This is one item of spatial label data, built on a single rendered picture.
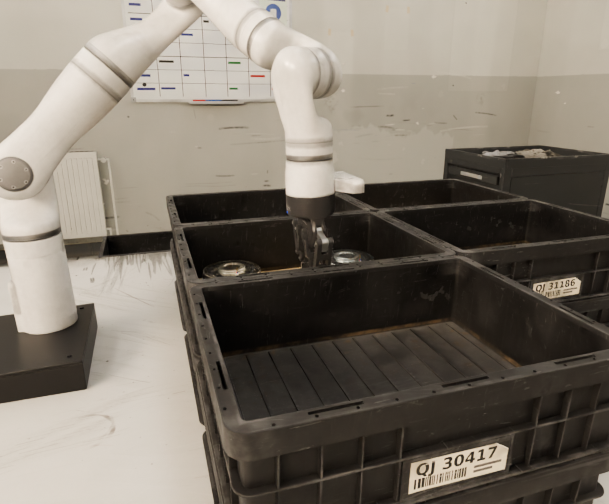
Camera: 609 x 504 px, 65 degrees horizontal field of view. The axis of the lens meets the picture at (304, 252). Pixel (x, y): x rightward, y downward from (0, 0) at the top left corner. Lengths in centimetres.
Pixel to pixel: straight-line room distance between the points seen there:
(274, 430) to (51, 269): 65
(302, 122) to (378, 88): 359
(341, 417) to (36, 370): 60
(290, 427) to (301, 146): 43
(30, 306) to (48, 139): 29
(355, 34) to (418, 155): 116
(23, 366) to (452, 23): 424
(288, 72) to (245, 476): 49
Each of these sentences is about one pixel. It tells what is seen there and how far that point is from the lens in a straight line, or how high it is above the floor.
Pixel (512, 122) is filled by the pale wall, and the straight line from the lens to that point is 505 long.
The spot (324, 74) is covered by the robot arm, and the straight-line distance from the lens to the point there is 70.
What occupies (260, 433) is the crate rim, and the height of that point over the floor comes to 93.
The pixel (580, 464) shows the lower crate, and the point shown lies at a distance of 58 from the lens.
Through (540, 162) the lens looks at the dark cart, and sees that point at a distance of 238.
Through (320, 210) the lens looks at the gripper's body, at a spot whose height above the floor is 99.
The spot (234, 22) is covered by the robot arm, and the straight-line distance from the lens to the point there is 78.
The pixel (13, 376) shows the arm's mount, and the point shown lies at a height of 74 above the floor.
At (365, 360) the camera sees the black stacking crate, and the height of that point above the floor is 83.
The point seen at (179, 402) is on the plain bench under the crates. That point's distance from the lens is 81.
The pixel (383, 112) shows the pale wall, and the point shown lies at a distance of 429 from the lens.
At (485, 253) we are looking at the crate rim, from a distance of 79.
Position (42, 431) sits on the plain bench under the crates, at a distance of 82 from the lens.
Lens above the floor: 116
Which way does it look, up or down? 18 degrees down
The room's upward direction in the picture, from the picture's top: straight up
